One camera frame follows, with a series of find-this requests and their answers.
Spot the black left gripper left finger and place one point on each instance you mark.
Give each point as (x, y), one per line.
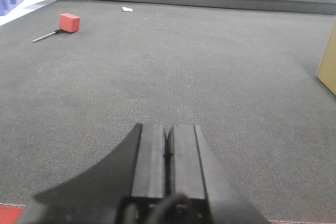
(128, 180)

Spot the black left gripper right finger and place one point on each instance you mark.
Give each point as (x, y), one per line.
(198, 174)

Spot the brown cardboard box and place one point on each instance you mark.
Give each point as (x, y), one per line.
(326, 72)

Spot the thin metal rod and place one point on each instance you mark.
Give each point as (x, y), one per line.
(47, 35)

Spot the white paper scrap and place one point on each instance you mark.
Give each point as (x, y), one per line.
(126, 9)

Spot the red block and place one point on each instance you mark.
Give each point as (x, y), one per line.
(69, 22)

